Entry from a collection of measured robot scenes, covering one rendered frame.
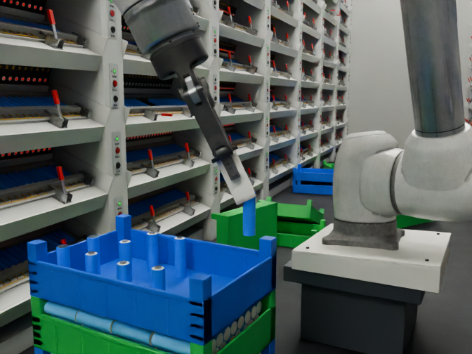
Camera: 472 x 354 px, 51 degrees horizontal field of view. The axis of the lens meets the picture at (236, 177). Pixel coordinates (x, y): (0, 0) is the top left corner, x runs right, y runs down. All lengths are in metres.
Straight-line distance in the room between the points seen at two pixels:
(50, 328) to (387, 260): 0.70
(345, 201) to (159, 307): 0.70
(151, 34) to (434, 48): 0.60
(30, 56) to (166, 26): 0.62
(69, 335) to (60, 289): 0.07
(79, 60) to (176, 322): 0.89
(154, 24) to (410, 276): 0.75
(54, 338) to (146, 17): 0.46
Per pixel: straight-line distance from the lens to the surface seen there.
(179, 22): 0.66
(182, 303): 0.59
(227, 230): 1.70
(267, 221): 1.88
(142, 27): 0.67
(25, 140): 1.21
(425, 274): 1.12
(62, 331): 0.76
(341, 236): 1.24
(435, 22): 1.05
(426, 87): 1.08
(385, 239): 1.22
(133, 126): 1.53
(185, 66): 0.66
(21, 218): 1.21
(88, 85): 1.45
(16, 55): 1.20
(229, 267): 0.78
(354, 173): 1.20
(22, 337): 1.34
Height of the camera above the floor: 0.60
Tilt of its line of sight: 9 degrees down
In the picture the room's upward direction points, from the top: straight up
